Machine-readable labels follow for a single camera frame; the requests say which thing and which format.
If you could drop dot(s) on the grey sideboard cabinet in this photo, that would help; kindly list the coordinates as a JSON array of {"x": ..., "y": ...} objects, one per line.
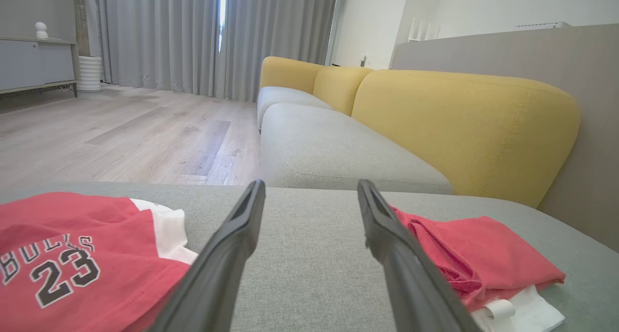
[{"x": 34, "y": 64}]

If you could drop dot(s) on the grey low partition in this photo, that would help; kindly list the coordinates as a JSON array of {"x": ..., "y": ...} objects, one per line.
[{"x": 595, "y": 80}]

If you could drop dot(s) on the white ribbed plant pot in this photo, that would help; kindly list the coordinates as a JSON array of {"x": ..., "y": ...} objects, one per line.
[{"x": 90, "y": 73}]

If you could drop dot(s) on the large yellow sofa backrest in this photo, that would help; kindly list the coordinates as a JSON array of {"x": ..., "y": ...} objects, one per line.
[{"x": 459, "y": 129}]

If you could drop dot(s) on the red Bulls 23 jersey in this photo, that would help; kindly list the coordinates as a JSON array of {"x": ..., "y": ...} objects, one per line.
[{"x": 72, "y": 225}]

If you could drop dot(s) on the small yellow sofa backrest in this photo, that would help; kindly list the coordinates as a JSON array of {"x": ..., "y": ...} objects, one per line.
[{"x": 338, "y": 88}]

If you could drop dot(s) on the white router with antennas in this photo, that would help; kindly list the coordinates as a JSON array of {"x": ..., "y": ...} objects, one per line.
[{"x": 412, "y": 32}]

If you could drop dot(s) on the flat white device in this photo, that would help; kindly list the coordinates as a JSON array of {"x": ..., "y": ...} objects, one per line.
[{"x": 541, "y": 26}]

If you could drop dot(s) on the small white ornament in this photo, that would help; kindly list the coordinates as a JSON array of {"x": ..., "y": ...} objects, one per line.
[{"x": 41, "y": 30}]

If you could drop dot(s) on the red and white shirt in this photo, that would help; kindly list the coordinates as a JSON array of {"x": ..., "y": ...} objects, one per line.
[{"x": 483, "y": 254}]

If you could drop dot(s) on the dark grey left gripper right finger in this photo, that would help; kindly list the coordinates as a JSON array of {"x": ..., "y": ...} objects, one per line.
[{"x": 416, "y": 298}]

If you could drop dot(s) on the large grey sofa seat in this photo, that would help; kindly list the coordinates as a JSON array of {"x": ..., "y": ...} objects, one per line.
[{"x": 314, "y": 274}]

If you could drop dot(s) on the grey sofa seat cushion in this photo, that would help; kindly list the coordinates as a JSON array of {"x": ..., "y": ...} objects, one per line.
[
  {"x": 280, "y": 97},
  {"x": 329, "y": 148}
]

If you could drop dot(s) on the grey pleated curtain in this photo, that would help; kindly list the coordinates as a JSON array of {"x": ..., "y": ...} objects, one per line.
[
  {"x": 154, "y": 32},
  {"x": 275, "y": 27}
]

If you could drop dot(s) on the yellow sofa end backrest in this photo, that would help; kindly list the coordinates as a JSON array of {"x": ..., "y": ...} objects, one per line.
[{"x": 287, "y": 73}]

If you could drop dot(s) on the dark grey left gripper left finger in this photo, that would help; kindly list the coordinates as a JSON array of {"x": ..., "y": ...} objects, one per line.
[{"x": 213, "y": 288}]

